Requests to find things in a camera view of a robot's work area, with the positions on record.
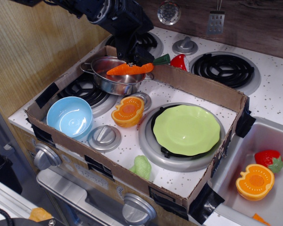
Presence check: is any black burner back left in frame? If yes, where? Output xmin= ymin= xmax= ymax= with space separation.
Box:
xmin=104 ymin=32 xmax=158 ymax=51

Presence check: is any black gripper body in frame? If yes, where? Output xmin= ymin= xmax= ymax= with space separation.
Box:
xmin=87 ymin=0 xmax=154 ymax=51

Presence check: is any silver stovetop knob middle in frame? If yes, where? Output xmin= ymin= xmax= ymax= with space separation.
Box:
xmin=130 ymin=92 xmax=152 ymax=112

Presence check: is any light green plate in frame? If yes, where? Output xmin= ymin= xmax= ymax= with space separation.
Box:
xmin=152 ymin=105 xmax=221 ymax=156

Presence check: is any red strawberry in sink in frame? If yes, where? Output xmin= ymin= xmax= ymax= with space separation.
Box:
xmin=254 ymin=150 xmax=283 ymax=174

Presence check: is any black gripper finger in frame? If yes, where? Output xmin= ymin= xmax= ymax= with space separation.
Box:
xmin=132 ymin=44 xmax=155 ymax=66
xmin=117 ymin=46 xmax=132 ymax=63

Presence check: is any brown cardboard fence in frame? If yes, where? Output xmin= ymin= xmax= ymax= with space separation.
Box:
xmin=26 ymin=46 xmax=250 ymax=226

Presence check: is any silver oven door handle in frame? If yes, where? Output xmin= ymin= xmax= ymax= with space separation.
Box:
xmin=37 ymin=169 xmax=121 ymax=226

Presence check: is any light green toy vegetable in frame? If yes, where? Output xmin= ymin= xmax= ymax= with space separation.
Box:
xmin=129 ymin=155 xmax=151 ymax=180

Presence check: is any silver stovetop knob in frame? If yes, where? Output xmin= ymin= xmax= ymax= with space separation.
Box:
xmin=172 ymin=37 xmax=198 ymax=56
xmin=88 ymin=125 xmax=122 ymax=153
xmin=130 ymin=92 xmax=152 ymax=112

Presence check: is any orange half on stove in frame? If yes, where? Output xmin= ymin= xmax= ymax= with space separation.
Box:
xmin=111 ymin=96 xmax=144 ymax=128

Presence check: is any black burner front left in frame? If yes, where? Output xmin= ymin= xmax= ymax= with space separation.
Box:
xmin=58 ymin=73 xmax=109 ymax=108

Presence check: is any silver oven knob left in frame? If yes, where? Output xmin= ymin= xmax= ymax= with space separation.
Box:
xmin=33 ymin=143 xmax=62 ymax=170

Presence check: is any small steel pot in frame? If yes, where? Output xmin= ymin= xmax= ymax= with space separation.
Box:
xmin=80 ymin=56 xmax=154 ymax=96

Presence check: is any orange piece in sink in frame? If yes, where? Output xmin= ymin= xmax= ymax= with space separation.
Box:
xmin=252 ymin=213 xmax=271 ymax=226

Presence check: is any silver oven knob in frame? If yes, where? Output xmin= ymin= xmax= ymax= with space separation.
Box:
xmin=33 ymin=143 xmax=62 ymax=170
xmin=122 ymin=193 xmax=157 ymax=226

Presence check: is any hanging round steel strainer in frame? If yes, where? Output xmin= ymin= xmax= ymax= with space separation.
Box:
xmin=157 ymin=0 xmax=181 ymax=25

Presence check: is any silver sink basin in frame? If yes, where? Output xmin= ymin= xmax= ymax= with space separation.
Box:
xmin=207 ymin=117 xmax=283 ymax=226

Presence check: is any silver stovetop knob back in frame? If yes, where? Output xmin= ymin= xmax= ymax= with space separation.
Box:
xmin=172 ymin=37 xmax=198 ymax=56

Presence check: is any silver stovetop knob front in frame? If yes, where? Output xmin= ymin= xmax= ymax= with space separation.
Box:
xmin=88 ymin=125 xmax=122 ymax=153

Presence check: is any black cable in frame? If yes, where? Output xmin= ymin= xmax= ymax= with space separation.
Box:
xmin=0 ymin=206 xmax=15 ymax=226

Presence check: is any orange half in sink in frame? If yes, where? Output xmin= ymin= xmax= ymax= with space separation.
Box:
xmin=235 ymin=164 xmax=275 ymax=201

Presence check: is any orange object bottom left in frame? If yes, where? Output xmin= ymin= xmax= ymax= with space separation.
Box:
xmin=28 ymin=207 xmax=52 ymax=222

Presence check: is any silver oven knob right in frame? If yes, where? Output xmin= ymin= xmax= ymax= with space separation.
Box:
xmin=122 ymin=193 xmax=157 ymax=226

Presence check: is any orange toy carrot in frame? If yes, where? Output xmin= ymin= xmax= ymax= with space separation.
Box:
xmin=107 ymin=54 xmax=171 ymax=76

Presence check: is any light blue bowl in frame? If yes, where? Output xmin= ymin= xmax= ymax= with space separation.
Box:
xmin=46 ymin=97 xmax=93 ymax=140

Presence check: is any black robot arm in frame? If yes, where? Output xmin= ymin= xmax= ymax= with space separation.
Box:
xmin=45 ymin=0 xmax=154 ymax=66

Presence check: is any black burner back right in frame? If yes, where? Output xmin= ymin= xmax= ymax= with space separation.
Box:
xmin=191 ymin=53 xmax=255 ymax=88

